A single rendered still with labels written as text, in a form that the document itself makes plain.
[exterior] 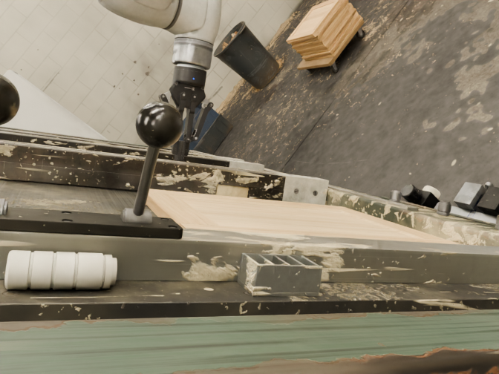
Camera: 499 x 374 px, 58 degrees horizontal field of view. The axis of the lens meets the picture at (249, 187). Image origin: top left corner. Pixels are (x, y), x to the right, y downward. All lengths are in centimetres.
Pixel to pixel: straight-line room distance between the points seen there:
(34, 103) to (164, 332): 432
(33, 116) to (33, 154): 354
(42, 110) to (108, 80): 159
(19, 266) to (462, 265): 49
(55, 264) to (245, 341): 21
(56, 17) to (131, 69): 99
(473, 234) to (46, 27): 552
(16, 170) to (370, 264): 69
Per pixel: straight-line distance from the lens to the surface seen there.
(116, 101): 590
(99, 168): 96
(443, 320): 30
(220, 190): 103
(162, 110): 36
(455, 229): 85
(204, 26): 104
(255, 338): 21
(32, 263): 38
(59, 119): 449
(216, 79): 617
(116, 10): 98
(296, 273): 43
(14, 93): 36
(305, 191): 112
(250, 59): 514
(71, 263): 38
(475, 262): 64
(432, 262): 59
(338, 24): 405
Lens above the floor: 151
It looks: 23 degrees down
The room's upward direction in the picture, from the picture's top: 51 degrees counter-clockwise
